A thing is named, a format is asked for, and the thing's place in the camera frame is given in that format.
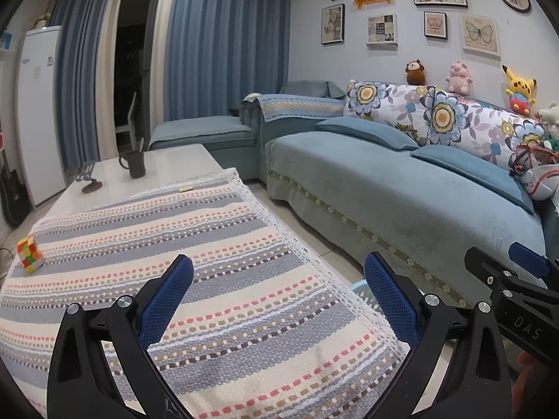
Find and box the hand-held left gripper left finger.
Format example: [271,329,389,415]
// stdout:
[46,253,195,419]

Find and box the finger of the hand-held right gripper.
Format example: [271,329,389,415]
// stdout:
[509,242,559,291]
[464,247,517,298]

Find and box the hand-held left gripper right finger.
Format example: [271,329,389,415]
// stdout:
[363,251,511,419]

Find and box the light blue plastic basket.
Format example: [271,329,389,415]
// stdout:
[351,280,386,313]

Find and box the person's right hand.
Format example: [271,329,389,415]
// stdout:
[512,351,552,406]

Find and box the striped woven tablecloth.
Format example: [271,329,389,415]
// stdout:
[0,168,413,419]

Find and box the white red plush toy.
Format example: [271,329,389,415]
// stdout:
[519,163,559,202]

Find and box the blue flat cushion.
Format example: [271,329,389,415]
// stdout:
[409,145,536,215]
[315,116,421,153]

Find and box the multicoloured doll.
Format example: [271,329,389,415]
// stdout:
[510,137,559,172]

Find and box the teal sofa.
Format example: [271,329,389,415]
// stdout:
[148,79,559,310]

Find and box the metal phone stand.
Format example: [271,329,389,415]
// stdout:
[74,161,105,194]

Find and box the dark brown mug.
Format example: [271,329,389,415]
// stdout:
[119,150,147,179]

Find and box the floral print back cushion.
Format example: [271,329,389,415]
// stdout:
[344,79,432,146]
[419,87,549,172]

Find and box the colourful puzzle cube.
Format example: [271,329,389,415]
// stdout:
[16,235,46,275]

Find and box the yellow plush toy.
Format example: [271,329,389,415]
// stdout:
[501,65,538,117]

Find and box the black guitar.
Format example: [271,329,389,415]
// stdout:
[0,168,32,228]

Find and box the grey chair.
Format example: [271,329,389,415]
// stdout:
[117,91,146,150]

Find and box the pink pig plush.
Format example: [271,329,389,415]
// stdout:
[445,61,475,95]

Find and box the brown monkey plush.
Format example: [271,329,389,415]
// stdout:
[405,59,427,86]

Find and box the striped sofa armrest cover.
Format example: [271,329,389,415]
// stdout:
[257,94,347,124]

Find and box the white refrigerator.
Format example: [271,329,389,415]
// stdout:
[16,25,67,208]

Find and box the grey-blue sofa pillow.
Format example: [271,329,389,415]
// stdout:
[279,80,347,102]

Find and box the butterfly picture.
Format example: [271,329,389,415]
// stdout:
[460,14,500,57]

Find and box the blue curtain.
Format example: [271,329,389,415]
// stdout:
[164,0,292,124]
[47,0,119,176]

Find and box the white collage canvas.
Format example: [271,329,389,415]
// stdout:
[366,13,398,47]

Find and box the small beige figurine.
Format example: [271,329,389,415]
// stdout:
[34,0,56,29]

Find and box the crown picture frame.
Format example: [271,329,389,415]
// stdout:
[423,11,448,39]

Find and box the tall black picture frame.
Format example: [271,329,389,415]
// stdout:
[321,3,346,45]

